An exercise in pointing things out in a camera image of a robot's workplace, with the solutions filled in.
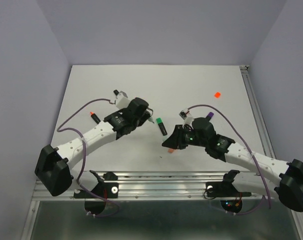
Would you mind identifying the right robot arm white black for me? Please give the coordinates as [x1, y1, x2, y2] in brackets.
[162, 117, 303, 212]

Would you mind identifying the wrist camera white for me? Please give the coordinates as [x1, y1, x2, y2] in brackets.
[115, 91, 130, 110]
[179, 108, 194, 127]

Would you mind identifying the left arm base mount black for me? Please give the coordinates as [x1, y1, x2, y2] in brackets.
[73, 170, 119, 199]

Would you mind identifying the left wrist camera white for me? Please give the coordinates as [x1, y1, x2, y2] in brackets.
[115, 91, 130, 110]

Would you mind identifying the black highlighter blue cap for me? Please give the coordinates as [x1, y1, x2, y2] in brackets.
[113, 89, 119, 96]

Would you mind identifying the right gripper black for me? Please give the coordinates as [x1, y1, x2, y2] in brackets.
[161, 124, 207, 150]

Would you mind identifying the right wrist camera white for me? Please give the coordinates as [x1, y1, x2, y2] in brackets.
[179, 108, 194, 127]

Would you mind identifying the pastel green highlighter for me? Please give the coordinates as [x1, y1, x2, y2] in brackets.
[147, 116, 155, 124]

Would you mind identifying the black highlighter orange tip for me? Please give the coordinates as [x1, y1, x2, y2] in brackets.
[90, 111, 101, 125]

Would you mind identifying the black highlighter green cap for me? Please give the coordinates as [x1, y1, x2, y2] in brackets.
[156, 117, 168, 136]

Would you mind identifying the black highlighter purple cap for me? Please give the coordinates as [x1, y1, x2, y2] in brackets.
[205, 112, 214, 121]

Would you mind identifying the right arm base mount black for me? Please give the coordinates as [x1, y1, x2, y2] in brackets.
[206, 181, 252, 199]

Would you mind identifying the aluminium right rail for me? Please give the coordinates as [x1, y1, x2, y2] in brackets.
[237, 65, 276, 159]

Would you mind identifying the orange pen cap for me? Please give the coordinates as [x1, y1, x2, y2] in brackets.
[214, 92, 221, 98]

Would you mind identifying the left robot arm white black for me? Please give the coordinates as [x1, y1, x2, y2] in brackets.
[34, 97, 154, 197]

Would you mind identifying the aluminium front rail frame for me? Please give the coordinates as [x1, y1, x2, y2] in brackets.
[21, 171, 303, 240]

